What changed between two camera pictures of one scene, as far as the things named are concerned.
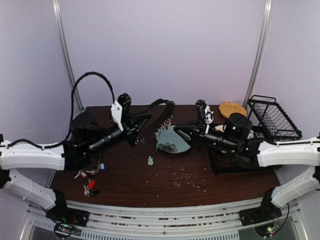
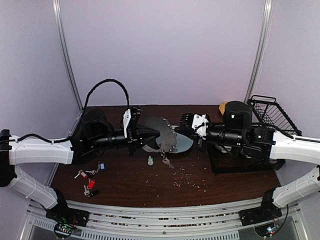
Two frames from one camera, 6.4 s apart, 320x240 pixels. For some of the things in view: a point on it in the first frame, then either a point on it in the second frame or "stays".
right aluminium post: x=261 y=50 stays
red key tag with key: x=83 y=174 stays
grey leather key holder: x=161 y=111 to x=167 y=135
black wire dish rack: x=270 y=121 stays
